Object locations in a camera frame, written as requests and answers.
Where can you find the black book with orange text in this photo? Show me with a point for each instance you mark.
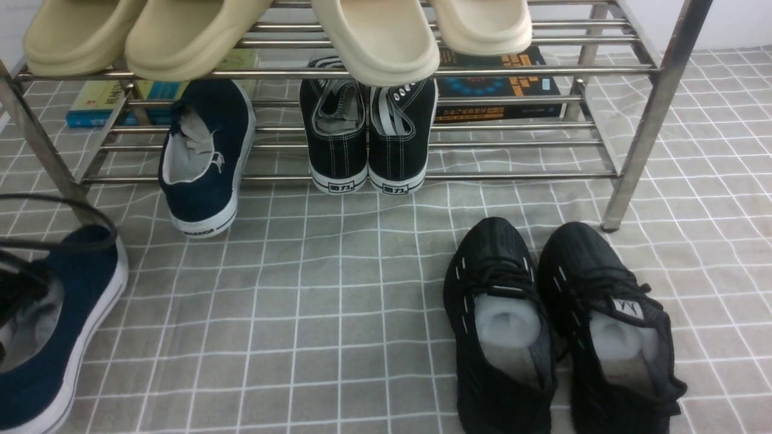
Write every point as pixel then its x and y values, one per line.
pixel 490 98

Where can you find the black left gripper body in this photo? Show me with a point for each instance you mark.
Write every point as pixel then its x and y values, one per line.
pixel 22 282

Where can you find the right black knit sneaker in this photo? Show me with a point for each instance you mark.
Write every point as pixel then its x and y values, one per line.
pixel 619 339

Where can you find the cream slipper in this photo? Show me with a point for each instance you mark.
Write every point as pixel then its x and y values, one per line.
pixel 484 28
pixel 380 43

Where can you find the far left beige slipper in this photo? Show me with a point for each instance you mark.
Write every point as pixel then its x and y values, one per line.
pixel 75 38

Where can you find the grey checkered floor cloth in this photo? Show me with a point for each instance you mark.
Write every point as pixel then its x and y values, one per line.
pixel 323 314

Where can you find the beige slipper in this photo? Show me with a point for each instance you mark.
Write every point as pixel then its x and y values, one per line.
pixel 75 38
pixel 175 41

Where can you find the navy canvas shoe on rack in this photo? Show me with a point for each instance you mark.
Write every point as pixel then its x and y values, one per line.
pixel 204 154

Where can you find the navy canvas shoe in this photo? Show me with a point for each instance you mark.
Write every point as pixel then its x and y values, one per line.
pixel 39 374
pixel 204 154

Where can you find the left black canvas sneaker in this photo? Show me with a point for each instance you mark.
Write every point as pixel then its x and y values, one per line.
pixel 334 119

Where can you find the left black knit sneaker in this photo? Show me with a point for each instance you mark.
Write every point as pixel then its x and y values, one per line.
pixel 506 368

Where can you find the far right cream slipper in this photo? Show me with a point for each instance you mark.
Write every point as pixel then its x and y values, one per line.
pixel 484 28

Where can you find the black knit sneaker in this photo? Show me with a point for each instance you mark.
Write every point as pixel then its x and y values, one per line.
pixel 506 368
pixel 619 339

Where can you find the right black canvas sneaker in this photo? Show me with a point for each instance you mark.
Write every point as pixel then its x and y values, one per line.
pixel 401 119

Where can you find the black canvas sneaker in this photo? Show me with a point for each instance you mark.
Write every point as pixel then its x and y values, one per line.
pixel 334 119
pixel 401 119

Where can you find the green and blue book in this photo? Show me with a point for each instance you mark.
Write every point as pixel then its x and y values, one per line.
pixel 97 99

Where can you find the stainless steel shoe rack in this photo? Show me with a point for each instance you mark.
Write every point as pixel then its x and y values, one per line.
pixel 616 92

